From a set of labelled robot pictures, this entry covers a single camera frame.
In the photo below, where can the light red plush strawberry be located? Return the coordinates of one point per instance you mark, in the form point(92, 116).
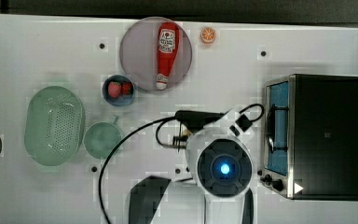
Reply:
point(114, 89)

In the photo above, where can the blue bowl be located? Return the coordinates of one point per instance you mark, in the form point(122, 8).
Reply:
point(122, 100)

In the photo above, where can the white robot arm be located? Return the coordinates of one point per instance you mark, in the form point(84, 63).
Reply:
point(220, 172)

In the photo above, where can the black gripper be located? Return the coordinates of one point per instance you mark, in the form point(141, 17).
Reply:
point(194, 121)

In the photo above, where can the orange slice toy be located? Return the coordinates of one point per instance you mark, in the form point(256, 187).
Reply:
point(207, 35)

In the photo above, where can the green mug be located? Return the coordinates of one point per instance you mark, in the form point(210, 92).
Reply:
point(101, 138)

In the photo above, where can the dark red plush strawberry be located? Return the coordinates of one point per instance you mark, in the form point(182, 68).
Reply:
point(126, 88)

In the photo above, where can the green perforated colander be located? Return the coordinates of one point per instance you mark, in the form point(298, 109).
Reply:
point(54, 126)

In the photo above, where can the grey round plate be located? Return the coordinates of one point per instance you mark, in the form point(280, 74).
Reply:
point(139, 54)

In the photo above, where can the silver black toaster oven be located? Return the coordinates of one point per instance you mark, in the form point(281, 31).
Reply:
point(311, 137)

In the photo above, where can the red plush ketchup bottle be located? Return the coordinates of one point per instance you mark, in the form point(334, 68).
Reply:
point(168, 43)

